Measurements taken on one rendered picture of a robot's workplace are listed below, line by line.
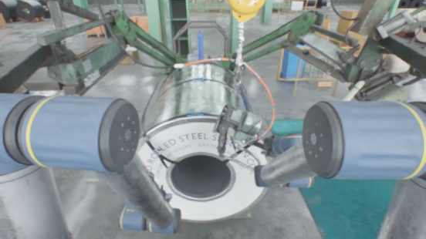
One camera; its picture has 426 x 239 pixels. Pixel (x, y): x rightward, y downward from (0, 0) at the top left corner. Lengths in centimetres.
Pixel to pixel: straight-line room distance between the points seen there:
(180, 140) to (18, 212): 115
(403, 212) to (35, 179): 82
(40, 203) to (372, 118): 71
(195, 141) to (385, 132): 134
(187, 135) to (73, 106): 120
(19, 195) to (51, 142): 21
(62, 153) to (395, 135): 56
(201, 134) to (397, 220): 121
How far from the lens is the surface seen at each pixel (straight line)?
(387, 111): 48
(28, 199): 66
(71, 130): 45
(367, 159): 44
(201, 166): 234
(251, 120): 139
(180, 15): 766
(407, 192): 65
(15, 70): 98
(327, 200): 302
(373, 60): 158
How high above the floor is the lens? 215
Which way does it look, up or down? 28 degrees down
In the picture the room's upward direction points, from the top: straight up
